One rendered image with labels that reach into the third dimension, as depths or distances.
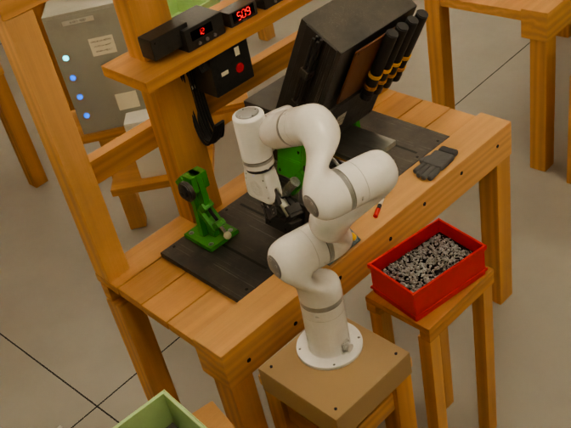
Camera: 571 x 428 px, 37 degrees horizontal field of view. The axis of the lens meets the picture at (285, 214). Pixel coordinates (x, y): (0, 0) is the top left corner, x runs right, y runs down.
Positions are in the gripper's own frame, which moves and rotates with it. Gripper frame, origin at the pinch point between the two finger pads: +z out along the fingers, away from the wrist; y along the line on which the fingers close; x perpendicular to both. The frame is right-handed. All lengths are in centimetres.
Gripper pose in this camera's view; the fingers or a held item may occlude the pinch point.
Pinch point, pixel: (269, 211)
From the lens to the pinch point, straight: 233.6
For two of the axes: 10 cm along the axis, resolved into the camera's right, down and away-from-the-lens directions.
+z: 1.7, 7.9, 5.9
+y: 6.9, 3.3, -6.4
